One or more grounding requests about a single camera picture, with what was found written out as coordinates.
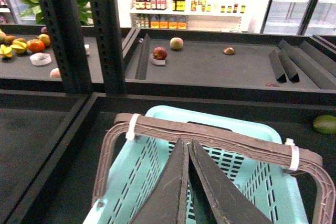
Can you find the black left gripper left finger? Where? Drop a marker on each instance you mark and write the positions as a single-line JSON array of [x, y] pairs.
[[167, 201]]

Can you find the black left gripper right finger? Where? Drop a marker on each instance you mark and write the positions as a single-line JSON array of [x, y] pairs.
[[214, 196]]

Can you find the brown basket handle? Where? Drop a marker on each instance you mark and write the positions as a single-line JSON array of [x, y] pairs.
[[250, 147]]

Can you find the white zip tie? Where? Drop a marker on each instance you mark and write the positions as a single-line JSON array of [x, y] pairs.
[[295, 154], [130, 134]]

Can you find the green avocado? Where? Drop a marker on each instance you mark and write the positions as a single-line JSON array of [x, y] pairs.
[[324, 124]]

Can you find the black display shelf tray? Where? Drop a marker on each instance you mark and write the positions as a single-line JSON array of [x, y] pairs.
[[231, 66]]

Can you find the red pomegranate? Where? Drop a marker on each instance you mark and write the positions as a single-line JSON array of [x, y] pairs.
[[160, 53]]

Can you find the green red apple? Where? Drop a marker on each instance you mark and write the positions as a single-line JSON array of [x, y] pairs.
[[176, 43]]

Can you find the sauce bottles on shelf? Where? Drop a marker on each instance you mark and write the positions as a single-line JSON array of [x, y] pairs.
[[188, 8]]

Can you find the orange persimmon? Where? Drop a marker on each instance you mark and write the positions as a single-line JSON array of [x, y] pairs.
[[35, 45]]

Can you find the yellow star fruit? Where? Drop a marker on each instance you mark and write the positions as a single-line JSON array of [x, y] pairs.
[[17, 47]]

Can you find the green potted plant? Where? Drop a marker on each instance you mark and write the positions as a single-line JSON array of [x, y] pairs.
[[34, 10]]

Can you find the black perforated shelf post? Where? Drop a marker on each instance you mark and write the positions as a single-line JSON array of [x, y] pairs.
[[63, 24]]

